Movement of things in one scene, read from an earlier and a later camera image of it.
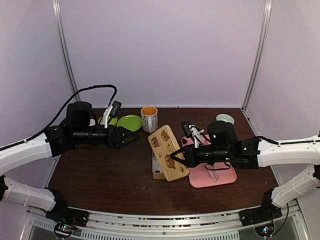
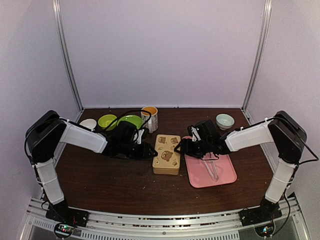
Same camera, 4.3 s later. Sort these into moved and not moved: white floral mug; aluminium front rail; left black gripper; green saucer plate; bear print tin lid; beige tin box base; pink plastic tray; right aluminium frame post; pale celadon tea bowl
Moved: beige tin box base; bear print tin lid; left black gripper
Not moved: green saucer plate; aluminium front rail; pink plastic tray; white floral mug; right aluminium frame post; pale celadon tea bowl
